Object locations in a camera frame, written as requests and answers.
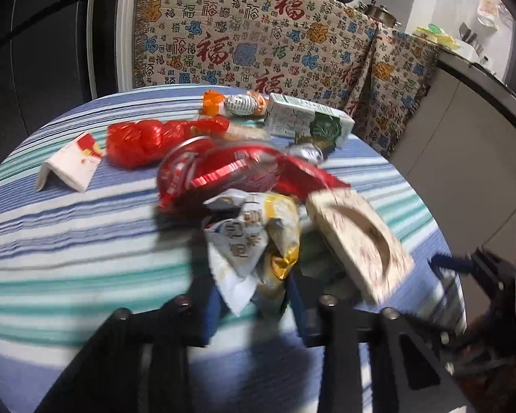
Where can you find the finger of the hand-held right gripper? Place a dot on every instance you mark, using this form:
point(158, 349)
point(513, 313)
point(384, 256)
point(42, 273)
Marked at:
point(451, 337)
point(451, 264)

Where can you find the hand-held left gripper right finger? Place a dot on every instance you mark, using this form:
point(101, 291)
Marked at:
point(300, 312)

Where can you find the white cabinet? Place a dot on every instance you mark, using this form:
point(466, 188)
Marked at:
point(456, 137)

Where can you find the green and white milk carton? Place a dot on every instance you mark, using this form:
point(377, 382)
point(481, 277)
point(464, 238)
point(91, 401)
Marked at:
point(305, 121)

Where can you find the printed blanket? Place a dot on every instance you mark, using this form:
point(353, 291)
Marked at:
point(249, 38)

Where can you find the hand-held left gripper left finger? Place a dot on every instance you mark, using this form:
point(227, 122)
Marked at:
point(210, 312)

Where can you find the green and yellow containers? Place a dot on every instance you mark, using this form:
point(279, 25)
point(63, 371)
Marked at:
point(434, 33)

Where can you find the white and red paper packet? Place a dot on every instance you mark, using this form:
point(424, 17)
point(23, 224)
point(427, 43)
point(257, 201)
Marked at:
point(71, 163)

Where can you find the red foil wrapper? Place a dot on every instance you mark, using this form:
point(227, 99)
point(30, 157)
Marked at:
point(232, 172)

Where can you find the clear biscuit packet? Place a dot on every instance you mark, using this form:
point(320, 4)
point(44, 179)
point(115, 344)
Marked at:
point(245, 131)

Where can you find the white and yellow snack bag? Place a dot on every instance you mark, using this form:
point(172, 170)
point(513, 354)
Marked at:
point(247, 232)

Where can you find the white door frame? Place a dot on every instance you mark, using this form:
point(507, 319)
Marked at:
point(112, 30)

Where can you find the orange and white snack wrapper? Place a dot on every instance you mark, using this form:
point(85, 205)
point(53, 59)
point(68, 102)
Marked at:
point(234, 104)

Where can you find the clear plastic bag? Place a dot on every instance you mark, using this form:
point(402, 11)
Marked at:
point(489, 10)

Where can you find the silver foil wrapper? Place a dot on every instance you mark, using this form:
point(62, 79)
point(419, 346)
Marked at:
point(307, 152)

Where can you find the red plastic bag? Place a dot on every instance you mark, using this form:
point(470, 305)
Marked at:
point(146, 140)

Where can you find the beige cardboard box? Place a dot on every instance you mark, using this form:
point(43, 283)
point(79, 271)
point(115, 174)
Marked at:
point(357, 241)

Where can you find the kitchen knives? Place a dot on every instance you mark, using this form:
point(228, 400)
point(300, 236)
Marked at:
point(471, 38)

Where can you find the steel pot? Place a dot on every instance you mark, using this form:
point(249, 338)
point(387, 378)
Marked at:
point(378, 13)

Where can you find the dark refrigerator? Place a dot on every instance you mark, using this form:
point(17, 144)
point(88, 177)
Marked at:
point(38, 43)

